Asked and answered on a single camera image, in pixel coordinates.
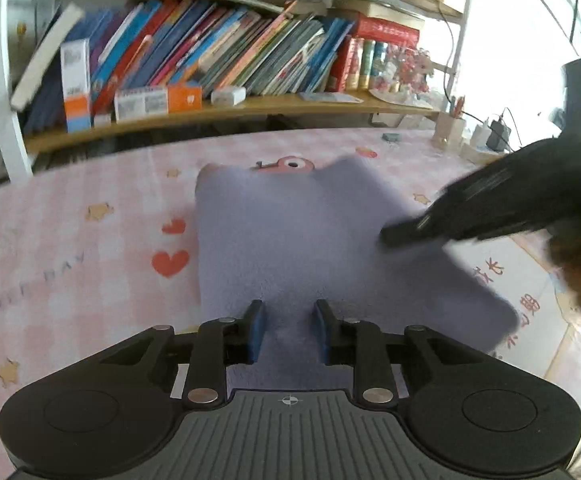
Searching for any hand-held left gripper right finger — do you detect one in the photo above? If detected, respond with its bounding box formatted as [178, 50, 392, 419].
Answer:
[313, 299, 489, 408]

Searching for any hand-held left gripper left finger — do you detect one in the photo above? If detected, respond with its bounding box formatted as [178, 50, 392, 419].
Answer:
[98, 300, 266, 408]

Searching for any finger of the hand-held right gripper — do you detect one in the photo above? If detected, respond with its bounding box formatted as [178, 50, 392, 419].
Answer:
[379, 211, 452, 249]

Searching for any lavender fleece garment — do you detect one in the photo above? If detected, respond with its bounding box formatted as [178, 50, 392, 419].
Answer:
[193, 156, 521, 391]

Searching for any white power strip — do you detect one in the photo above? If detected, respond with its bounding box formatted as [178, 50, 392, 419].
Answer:
[461, 140, 506, 166]

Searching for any black power adapter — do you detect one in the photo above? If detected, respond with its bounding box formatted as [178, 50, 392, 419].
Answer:
[485, 107, 514, 153]

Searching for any white plug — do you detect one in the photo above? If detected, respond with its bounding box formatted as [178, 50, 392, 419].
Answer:
[471, 120, 491, 148]

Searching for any white pen cup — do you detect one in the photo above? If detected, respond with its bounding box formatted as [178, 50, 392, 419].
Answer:
[433, 95, 466, 148]

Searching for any paper sheet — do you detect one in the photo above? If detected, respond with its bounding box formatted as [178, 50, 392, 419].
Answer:
[298, 91, 364, 106]

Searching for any pink flower ornament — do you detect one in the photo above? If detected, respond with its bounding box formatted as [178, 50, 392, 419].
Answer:
[371, 45, 434, 106]

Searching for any wooden bookshelf board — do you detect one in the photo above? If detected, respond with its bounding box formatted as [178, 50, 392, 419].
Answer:
[23, 87, 439, 156]

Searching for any red boxed book set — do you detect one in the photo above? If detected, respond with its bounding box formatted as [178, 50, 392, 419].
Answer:
[327, 16, 421, 93]

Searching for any small white box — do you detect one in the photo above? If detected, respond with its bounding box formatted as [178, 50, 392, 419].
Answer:
[211, 86, 247, 107]

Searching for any long white orange box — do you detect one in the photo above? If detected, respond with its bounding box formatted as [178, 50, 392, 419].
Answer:
[114, 82, 204, 121]

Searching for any row of colourful books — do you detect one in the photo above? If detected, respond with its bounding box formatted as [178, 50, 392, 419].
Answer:
[23, 0, 356, 133]

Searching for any tall white orange box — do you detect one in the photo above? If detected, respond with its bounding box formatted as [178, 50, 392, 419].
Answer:
[60, 38, 92, 133]

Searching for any white leaning book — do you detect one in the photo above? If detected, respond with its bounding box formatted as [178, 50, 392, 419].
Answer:
[10, 2, 85, 111]

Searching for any black cable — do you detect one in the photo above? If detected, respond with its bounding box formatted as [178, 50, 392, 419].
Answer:
[435, 0, 460, 98]

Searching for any white metal shelf frame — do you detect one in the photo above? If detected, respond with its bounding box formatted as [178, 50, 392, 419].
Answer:
[0, 0, 476, 186]

